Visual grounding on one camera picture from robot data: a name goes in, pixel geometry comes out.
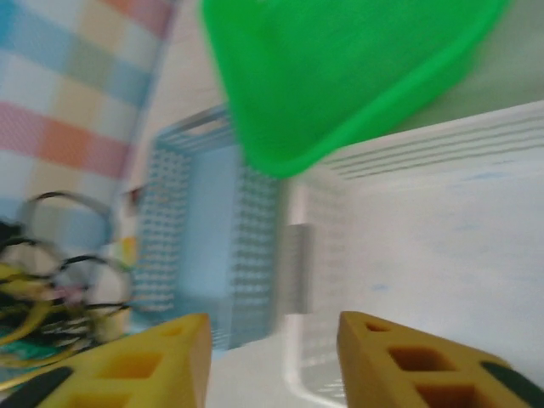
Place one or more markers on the checkered pastel cloth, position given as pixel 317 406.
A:
pixel 144 102

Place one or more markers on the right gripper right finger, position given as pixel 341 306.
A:
pixel 425 374

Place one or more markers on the green plastic mesh basket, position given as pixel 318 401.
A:
pixel 340 76

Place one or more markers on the light blue plastic basket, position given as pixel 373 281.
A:
pixel 208 221

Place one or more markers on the green and yellow toy block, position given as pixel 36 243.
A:
pixel 128 251

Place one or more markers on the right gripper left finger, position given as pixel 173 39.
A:
pixel 127 370

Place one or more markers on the white perforated plastic basket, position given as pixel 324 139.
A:
pixel 425 234

